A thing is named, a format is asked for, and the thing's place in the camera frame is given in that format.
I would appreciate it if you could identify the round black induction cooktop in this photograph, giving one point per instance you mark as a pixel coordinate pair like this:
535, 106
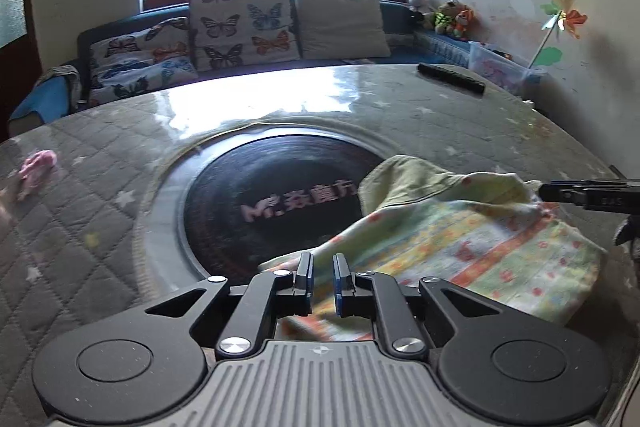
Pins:
260, 187

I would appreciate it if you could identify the orange plush fox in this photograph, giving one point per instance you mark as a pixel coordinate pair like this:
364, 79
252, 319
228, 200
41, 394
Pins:
464, 24

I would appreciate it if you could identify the upright butterfly print cushion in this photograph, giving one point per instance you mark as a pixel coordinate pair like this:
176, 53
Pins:
240, 29

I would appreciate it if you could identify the flat butterfly print cushion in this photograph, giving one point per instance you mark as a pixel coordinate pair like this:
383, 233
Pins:
142, 82
140, 42

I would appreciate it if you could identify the blue sofa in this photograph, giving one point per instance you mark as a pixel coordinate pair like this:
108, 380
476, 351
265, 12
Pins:
400, 14

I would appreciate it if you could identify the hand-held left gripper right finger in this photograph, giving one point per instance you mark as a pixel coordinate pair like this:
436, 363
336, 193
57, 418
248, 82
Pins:
342, 279

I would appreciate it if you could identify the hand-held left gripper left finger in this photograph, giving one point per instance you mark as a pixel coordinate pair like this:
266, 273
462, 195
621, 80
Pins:
305, 279

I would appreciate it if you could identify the plain beige cushion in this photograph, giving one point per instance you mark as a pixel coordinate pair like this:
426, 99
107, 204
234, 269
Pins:
342, 24

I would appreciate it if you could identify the grey cloth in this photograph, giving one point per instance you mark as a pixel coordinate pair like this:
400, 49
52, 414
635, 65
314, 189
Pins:
62, 82

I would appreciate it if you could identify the printed pastel pajama garment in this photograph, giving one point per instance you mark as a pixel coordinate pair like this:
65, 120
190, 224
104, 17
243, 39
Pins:
475, 247

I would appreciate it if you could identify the black and white plush toy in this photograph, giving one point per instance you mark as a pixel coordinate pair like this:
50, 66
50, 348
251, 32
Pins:
421, 4

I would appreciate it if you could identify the brown plush bear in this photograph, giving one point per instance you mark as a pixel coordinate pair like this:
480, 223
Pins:
447, 17

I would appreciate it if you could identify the black remote control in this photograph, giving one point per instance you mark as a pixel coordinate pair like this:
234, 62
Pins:
452, 78

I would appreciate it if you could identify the small pink object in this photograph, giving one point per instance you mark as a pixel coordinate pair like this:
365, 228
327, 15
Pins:
36, 167

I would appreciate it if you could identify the clear plastic storage box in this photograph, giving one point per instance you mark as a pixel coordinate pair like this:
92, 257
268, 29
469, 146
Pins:
500, 69

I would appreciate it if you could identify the colourful pinwheel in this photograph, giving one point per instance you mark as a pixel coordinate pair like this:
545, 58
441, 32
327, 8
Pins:
570, 19

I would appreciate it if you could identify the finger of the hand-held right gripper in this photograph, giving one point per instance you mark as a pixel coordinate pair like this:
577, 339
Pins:
557, 193

